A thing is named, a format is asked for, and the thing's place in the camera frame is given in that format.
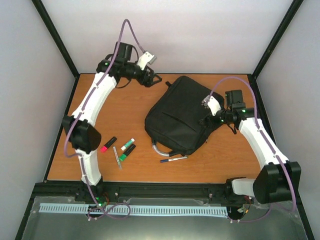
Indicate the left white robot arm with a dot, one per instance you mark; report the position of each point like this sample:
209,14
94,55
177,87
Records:
80,125

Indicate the green highlighter marker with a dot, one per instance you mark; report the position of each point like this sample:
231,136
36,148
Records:
127,152

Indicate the black student backpack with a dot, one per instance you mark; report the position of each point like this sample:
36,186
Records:
178,124

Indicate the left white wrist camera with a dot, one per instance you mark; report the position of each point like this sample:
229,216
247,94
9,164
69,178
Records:
146,58

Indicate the light blue cable duct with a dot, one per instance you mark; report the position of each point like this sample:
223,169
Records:
136,210

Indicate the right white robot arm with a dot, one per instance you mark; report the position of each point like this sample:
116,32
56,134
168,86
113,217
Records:
278,177

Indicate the clear silver pen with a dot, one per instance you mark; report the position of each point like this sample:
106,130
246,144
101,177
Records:
117,157

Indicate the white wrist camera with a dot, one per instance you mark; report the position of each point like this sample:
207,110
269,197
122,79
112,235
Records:
146,58
211,103

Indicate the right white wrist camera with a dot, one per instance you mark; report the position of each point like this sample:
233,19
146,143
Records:
211,103

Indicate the white green glue stick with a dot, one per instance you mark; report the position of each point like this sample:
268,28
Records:
127,144

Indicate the pink highlighter marker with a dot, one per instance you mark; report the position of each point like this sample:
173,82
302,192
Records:
108,144

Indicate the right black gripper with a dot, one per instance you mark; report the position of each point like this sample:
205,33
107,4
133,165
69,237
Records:
213,123

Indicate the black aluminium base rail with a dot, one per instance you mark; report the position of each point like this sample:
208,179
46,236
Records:
117,191

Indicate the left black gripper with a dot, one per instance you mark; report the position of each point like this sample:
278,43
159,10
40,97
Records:
149,82

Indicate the blue white pen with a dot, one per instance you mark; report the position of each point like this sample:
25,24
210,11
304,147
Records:
173,159

